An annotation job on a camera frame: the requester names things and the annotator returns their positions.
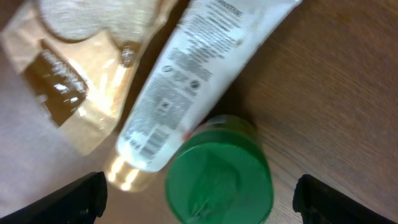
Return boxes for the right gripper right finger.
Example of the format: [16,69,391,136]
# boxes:
[292,174,396,224]

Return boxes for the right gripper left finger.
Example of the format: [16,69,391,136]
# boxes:
[1,172,108,224]

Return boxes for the beige oats pouch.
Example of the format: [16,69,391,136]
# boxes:
[1,0,176,155]

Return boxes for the white shampoo tube gold cap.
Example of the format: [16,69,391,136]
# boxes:
[104,0,300,192]

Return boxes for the green lid jar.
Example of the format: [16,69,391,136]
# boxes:
[165,115,274,224]

